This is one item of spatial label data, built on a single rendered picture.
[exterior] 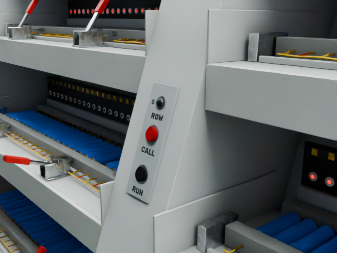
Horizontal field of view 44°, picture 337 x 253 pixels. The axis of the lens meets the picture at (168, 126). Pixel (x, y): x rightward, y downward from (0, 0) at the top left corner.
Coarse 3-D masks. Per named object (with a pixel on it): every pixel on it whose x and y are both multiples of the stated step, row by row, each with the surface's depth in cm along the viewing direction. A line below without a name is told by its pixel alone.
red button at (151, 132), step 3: (150, 126) 43; (147, 129) 43; (150, 129) 43; (153, 129) 43; (147, 132) 43; (150, 132) 43; (153, 132) 43; (156, 132) 43; (147, 135) 43; (150, 135) 43; (153, 135) 43; (156, 135) 43; (147, 138) 43; (150, 138) 43; (153, 138) 43; (150, 141) 43
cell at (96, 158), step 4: (112, 152) 67; (116, 152) 67; (120, 152) 68; (96, 156) 65; (100, 156) 65; (104, 156) 66; (108, 156) 66; (112, 156) 66; (116, 156) 67; (120, 156) 67; (96, 160) 64; (100, 160) 65; (104, 160) 65; (108, 160) 66; (112, 160) 66; (104, 164) 66
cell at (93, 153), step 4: (108, 148) 69; (112, 148) 69; (116, 148) 69; (120, 148) 70; (92, 152) 67; (96, 152) 67; (100, 152) 67; (104, 152) 68; (108, 152) 68; (88, 156) 66; (92, 156) 66
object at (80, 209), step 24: (24, 96) 100; (96, 120) 84; (0, 144) 78; (0, 168) 74; (24, 168) 65; (24, 192) 66; (48, 192) 58; (72, 192) 56; (96, 192) 57; (72, 216) 53; (96, 216) 50; (96, 240) 49
